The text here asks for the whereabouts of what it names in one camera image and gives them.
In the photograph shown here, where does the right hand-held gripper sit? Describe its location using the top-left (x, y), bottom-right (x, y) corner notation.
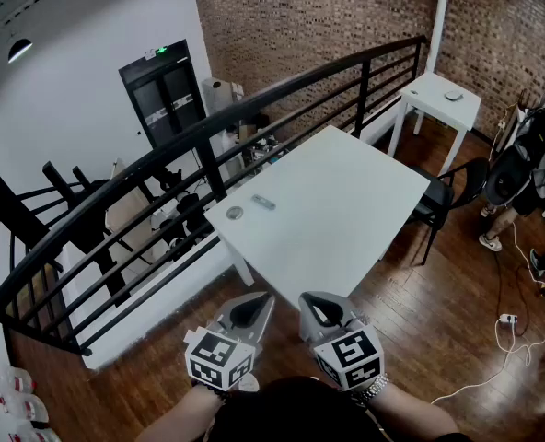
top-left (297, 291), bottom-right (387, 393)

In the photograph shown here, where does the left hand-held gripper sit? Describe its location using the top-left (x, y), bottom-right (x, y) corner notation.
top-left (183, 291), bottom-right (276, 393)

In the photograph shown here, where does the grey utility knife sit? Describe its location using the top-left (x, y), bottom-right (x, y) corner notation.
top-left (250, 193), bottom-right (277, 212)

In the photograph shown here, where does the person's left forearm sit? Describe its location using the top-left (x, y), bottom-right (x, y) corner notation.
top-left (135, 384), bottom-right (224, 442)

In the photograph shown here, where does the person's right forearm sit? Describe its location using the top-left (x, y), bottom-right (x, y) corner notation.
top-left (360, 381), bottom-right (463, 442)

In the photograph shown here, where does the large white table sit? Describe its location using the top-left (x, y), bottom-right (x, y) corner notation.
top-left (204, 124), bottom-right (432, 313)

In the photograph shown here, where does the person's black clothing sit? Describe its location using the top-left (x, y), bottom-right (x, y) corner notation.
top-left (207, 375), bottom-right (388, 442)

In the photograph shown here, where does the beige flat board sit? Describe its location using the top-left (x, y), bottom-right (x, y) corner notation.
top-left (104, 157), bottom-right (172, 269)

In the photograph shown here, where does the black chair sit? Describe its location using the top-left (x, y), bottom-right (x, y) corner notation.
top-left (406, 156), bottom-right (492, 266)

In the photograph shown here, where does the black metal railing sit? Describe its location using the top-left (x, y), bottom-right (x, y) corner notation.
top-left (0, 34), bottom-right (429, 357)

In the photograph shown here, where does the white cardboard box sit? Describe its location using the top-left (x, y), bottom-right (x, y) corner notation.
top-left (201, 76), bottom-right (246, 115)

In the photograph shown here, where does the black double door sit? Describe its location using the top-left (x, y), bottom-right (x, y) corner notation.
top-left (118, 39), bottom-right (208, 151)

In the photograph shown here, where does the small white table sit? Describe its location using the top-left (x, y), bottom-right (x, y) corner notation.
top-left (386, 71), bottom-right (483, 178)

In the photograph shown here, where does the clear bottle with red label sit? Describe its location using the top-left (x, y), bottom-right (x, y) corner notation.
top-left (7, 424), bottom-right (63, 442)
top-left (0, 360), bottom-right (38, 394)
top-left (0, 391), bottom-right (51, 425)

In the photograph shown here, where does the dome ceiling lamp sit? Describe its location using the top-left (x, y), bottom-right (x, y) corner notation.
top-left (6, 38), bottom-right (34, 64)

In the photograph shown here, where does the black bead wrist bracelet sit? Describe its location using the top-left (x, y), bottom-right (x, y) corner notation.
top-left (191, 381), bottom-right (230, 402)

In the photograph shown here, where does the silver wrist bracelet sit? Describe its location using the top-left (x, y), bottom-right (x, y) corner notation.
top-left (351, 373), bottom-right (389, 406)

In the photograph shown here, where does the dark thin cable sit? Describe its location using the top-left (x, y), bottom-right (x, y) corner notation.
top-left (493, 249), bottom-right (545, 338)

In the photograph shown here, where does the white cable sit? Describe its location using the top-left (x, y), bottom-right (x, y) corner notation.
top-left (430, 221), bottom-right (545, 406)

